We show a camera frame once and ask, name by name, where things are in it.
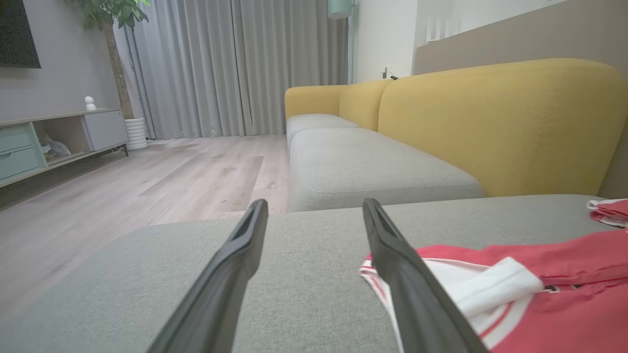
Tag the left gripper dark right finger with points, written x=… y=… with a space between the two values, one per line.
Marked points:
x=417 y=304

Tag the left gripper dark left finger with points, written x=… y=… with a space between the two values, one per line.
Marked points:
x=221 y=294

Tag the red garment with white trim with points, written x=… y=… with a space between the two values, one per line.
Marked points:
x=564 y=314

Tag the folded red and white garment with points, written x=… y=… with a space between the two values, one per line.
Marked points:
x=613 y=211

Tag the large grey sofa seat cushion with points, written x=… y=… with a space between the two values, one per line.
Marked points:
x=304 y=284

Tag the white ribbed plant pot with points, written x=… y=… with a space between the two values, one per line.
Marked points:
x=136 y=133

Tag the wide yellow sofa backrest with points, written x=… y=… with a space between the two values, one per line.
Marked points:
x=490 y=127

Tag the small grey sofa seat cushion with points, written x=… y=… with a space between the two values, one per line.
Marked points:
x=314 y=122

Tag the low grey teal media cabinet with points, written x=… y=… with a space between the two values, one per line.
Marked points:
x=105 y=130

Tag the narrow yellow sofa backrest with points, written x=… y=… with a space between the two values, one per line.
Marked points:
x=360 y=105

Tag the yellow sofa end armrest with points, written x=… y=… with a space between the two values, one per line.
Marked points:
x=309 y=98

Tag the pale grey soft bundle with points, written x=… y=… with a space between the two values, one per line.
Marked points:
x=55 y=147

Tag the grey pleated curtain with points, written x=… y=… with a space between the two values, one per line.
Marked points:
x=221 y=63

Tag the small white figurine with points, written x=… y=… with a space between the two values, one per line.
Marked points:
x=90 y=104

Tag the white slatted rack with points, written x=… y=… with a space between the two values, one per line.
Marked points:
x=441 y=30

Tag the green indoor tree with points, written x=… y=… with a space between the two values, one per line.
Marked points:
x=114 y=12

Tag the teal floor lamp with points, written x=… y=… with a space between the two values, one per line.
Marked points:
x=339 y=7

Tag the black wall television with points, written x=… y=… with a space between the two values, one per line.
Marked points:
x=17 y=29

